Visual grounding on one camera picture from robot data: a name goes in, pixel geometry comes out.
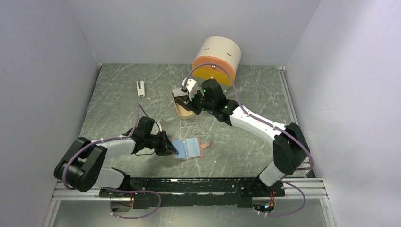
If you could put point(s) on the pink card holder wallet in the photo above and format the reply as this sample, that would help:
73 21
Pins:
191 148

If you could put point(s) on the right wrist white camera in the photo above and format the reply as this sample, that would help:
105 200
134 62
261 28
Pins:
190 86

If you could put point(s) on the stack of grey cards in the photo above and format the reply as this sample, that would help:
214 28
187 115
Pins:
179 94

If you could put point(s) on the aluminium frame rail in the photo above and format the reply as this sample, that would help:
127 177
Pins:
115 107

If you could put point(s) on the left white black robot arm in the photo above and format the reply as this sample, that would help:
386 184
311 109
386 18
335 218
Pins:
82 166

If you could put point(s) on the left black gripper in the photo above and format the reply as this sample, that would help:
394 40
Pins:
166 147

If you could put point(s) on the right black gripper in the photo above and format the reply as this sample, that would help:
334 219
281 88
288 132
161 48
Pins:
197 111

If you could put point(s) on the small white clip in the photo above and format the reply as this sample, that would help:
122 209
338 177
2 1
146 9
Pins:
141 88

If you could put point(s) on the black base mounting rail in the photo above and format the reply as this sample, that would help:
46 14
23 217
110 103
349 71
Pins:
170 192

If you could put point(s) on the beige oval tray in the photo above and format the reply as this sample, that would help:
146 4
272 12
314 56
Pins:
183 110

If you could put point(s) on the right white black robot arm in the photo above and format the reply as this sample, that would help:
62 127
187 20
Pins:
290 148

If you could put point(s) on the round three-drawer organizer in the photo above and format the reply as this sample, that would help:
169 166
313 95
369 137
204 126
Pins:
223 55

